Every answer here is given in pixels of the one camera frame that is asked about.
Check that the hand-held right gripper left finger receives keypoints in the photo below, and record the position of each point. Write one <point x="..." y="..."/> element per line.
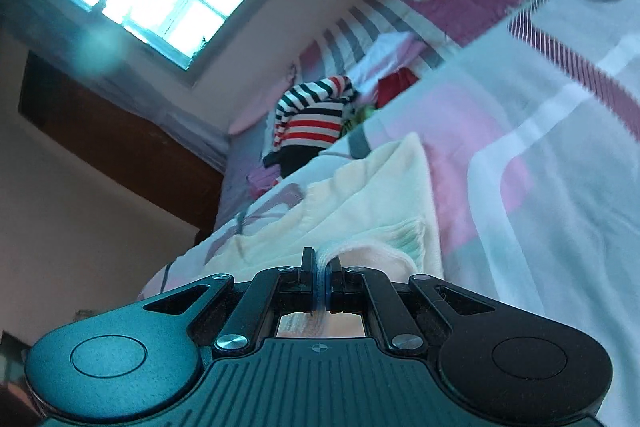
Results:
<point x="250" y="307"/>

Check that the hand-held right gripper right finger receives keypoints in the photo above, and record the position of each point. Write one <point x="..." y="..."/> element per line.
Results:
<point x="387" y="312"/>

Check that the cream knit sweater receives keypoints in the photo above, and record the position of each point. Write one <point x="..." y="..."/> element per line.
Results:
<point x="370" y="202"/>

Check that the pink cloth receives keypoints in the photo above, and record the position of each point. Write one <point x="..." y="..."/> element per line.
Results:
<point x="262" y="182"/>

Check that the grey curtain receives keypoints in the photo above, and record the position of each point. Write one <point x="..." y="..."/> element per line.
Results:
<point x="200" y="132"/>

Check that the striped red black white garment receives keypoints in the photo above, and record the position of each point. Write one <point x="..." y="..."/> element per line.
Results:
<point x="315" y="127"/>

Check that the green cloth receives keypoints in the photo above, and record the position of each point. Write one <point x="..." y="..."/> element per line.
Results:
<point x="360" y="117"/>

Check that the dark wooden door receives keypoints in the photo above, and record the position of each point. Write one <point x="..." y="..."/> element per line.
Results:
<point x="125" y="142"/>

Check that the patterned pastel bedsheet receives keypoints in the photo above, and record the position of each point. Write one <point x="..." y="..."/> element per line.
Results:
<point x="550" y="157"/>

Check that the red cloth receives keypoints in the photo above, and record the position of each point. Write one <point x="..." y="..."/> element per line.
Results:
<point x="395" y="87"/>

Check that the white cloth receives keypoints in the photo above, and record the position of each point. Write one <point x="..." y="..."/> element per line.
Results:
<point x="385" y="57"/>

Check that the striped pink grey bedsheet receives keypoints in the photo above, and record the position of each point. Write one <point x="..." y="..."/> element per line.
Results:
<point x="460" y="7"/>

